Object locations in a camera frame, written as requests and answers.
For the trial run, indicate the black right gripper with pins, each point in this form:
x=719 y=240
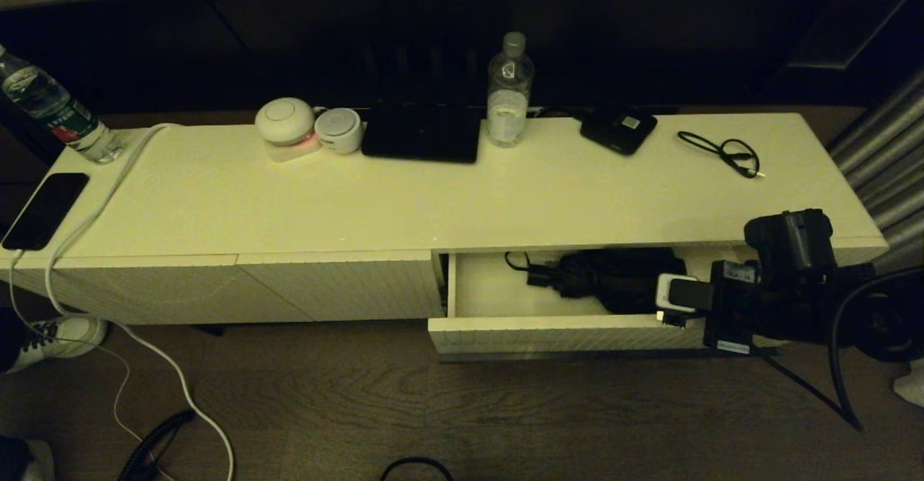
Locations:
x=736 y=315

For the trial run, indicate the black umbrella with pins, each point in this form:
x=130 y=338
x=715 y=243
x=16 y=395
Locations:
x=613 y=279

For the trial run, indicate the white cabinet drawer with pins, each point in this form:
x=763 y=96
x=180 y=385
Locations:
x=548 y=333

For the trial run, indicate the white low cabinet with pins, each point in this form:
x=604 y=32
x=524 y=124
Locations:
x=289 y=199

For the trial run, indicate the small black labelled device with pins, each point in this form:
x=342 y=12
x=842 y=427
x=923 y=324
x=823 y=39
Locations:
x=617 y=131

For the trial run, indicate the clear bottle with grey cap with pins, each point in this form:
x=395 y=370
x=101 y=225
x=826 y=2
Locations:
x=507 y=111

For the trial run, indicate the black flat tablet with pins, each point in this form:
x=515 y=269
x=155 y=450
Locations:
x=422 y=133

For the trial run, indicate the small white round speaker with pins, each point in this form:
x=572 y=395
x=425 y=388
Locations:
x=338 y=131

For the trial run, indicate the white dome-shaped device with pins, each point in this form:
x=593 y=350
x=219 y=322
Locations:
x=285 y=120

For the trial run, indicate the white sneaker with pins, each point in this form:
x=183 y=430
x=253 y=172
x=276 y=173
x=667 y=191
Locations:
x=42 y=463
x=68 y=336

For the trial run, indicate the black smartphone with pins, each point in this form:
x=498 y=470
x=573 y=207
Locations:
x=45 y=209

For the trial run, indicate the water bottle with green label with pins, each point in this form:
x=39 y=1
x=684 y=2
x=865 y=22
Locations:
x=50 y=105

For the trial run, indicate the dark trouser leg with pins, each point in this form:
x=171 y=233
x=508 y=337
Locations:
x=11 y=336
x=13 y=452

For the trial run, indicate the dark grey door frame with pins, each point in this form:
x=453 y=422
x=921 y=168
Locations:
x=830 y=59

